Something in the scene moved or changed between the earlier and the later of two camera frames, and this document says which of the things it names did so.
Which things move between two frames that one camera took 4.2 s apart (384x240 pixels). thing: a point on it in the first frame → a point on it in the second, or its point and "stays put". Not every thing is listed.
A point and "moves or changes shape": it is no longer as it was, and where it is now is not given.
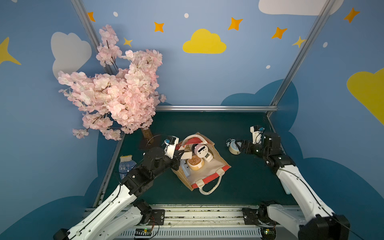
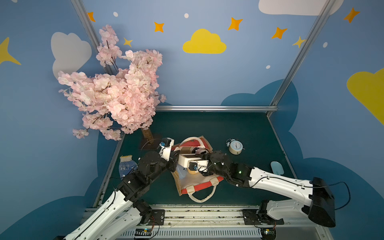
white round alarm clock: [233, 147] stays put
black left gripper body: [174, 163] stays put
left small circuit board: [143, 232] stays put
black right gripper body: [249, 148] → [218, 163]
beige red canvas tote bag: [207, 178] moves or changes shape
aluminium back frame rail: [253, 108] stays put
